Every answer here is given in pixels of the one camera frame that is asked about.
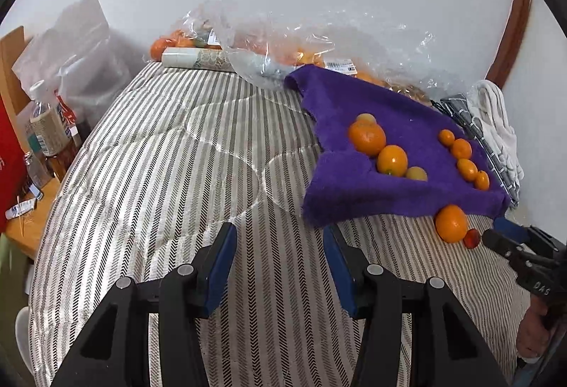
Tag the grey checked cloth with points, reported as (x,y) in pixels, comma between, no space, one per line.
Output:
(456,108)

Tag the small orange kumquat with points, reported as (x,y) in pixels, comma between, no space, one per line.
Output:
(446,137)

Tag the small orange tangerine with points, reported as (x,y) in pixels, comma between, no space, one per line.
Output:
(482,181)

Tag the brown wooden door frame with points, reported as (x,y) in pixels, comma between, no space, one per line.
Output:
(511,42)

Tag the plastic drink bottle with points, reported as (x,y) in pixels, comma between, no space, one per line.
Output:
(52,130)

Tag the white striped towel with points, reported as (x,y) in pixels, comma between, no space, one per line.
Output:
(486,103)

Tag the purple towel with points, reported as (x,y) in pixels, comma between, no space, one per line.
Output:
(346,183)

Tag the rough mandarin orange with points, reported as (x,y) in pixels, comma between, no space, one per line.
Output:
(367,137)

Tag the wooden bedside table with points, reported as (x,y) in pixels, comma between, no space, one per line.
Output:
(26,231)

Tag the white plastic bag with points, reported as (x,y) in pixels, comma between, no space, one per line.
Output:
(79,59)

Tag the person's right hand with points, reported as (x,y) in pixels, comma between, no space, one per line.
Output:
(532,337)

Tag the small oval orange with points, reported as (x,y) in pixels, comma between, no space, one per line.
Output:
(467,170)

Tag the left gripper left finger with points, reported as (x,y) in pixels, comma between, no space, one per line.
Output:
(112,349)

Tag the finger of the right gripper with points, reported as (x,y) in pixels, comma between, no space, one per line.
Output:
(500,244)
(510,229)

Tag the large orange with stem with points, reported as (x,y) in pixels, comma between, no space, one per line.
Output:
(451,224)

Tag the red paper gift bag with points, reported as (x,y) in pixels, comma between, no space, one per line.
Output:
(12,169)

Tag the small mandarin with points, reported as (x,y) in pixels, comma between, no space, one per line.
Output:
(461,149)

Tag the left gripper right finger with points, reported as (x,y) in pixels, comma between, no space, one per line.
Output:
(447,349)

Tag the green kiwi fruit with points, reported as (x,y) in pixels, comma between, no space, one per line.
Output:
(416,173)
(367,118)

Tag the smooth round orange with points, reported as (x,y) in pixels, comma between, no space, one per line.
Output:
(392,161)

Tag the striped quilt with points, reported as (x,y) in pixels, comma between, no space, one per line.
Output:
(178,153)

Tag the small red fruit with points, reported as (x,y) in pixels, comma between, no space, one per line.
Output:
(472,239)

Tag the clear plastic fruit bags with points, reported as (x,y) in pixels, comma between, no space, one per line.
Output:
(265,47)

